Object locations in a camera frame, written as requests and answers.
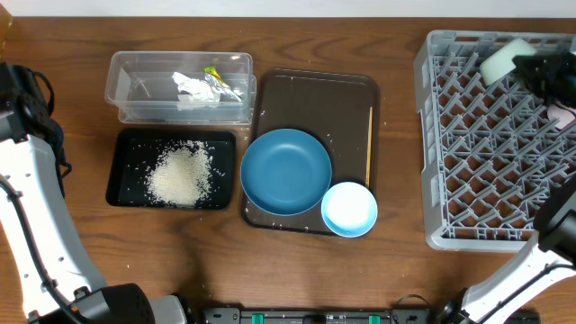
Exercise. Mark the yellow green snack wrapper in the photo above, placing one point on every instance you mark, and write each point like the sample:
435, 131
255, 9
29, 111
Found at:
213, 78

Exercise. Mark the black tray bin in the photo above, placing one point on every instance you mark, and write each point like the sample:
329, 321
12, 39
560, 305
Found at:
138, 152

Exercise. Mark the wooden chopstick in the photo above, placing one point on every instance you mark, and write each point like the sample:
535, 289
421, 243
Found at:
369, 147

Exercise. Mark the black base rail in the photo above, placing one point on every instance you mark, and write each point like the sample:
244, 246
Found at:
236, 316

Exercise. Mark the light blue bowl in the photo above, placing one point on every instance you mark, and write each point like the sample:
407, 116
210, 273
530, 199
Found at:
349, 209

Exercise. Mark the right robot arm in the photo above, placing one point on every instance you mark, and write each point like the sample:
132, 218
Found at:
549, 255

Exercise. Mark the grey dishwasher rack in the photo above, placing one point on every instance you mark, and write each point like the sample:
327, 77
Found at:
491, 155

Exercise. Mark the clear plastic bin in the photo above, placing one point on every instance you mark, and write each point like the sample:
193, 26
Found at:
140, 84

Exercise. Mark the mint green bowl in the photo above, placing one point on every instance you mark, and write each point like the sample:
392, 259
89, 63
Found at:
501, 63

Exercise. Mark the dark blue plate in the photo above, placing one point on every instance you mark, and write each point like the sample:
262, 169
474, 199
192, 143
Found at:
285, 172

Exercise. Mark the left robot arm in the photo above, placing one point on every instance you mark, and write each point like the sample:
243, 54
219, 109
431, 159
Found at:
60, 282

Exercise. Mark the pink cup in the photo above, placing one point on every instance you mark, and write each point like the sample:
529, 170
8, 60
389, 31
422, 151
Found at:
562, 114

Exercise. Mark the brown serving tray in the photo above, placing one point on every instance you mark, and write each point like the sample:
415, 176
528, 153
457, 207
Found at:
332, 108

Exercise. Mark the white rice pile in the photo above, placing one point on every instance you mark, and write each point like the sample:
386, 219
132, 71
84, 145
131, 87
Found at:
182, 175

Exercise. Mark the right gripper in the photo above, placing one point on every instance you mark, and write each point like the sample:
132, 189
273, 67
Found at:
551, 75

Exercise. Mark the white tissue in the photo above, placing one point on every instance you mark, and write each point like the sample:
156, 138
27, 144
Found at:
192, 91

